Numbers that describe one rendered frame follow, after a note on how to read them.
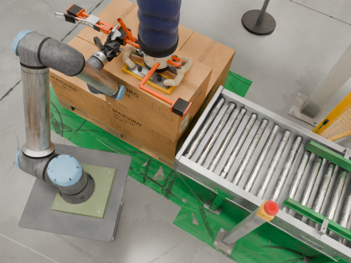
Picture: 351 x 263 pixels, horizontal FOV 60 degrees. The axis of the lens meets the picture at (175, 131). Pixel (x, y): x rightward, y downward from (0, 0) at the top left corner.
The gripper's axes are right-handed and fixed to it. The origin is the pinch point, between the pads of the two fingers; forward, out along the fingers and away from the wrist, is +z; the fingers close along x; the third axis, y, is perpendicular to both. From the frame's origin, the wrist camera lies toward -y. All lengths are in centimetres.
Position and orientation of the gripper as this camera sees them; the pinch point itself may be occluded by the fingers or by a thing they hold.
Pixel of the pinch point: (118, 33)
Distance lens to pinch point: 196.5
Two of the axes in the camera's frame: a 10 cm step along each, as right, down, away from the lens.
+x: 0.7, -4.7, -8.8
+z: 4.9, -7.5, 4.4
